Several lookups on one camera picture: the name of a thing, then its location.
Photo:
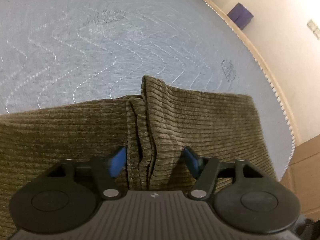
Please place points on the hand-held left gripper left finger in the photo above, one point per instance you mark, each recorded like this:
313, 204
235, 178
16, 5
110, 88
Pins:
117, 161

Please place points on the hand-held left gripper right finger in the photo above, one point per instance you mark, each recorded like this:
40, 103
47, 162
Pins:
191, 160

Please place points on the purple box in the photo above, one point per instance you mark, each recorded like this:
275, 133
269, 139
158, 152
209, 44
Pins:
240, 15

